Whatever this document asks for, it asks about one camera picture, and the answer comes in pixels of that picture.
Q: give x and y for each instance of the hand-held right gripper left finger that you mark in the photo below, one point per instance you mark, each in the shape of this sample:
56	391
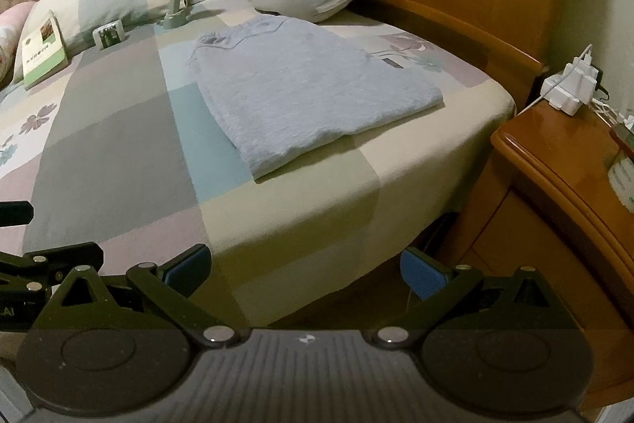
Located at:
190	267

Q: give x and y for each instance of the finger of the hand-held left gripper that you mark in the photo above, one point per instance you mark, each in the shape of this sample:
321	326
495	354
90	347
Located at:
15	213
44	264

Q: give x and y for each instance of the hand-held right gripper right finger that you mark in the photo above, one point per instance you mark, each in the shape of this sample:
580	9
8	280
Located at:
421	274

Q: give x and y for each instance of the wooden nightstand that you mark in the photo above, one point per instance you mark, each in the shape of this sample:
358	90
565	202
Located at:
554	185

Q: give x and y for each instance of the green and white book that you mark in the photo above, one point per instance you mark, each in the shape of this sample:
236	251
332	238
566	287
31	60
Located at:
44	51

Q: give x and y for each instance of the pink floral quilt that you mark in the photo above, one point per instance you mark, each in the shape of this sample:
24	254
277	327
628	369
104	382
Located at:
12	41

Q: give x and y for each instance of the green tissue packet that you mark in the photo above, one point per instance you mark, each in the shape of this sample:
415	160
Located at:
109	35

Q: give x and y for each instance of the green and white packet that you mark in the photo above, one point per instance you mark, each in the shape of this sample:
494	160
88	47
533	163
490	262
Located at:
621	182

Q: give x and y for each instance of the white power strip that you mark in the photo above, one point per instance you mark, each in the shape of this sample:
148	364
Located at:
569	91

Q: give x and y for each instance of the black power adapter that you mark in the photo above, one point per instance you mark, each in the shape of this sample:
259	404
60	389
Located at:
600	81

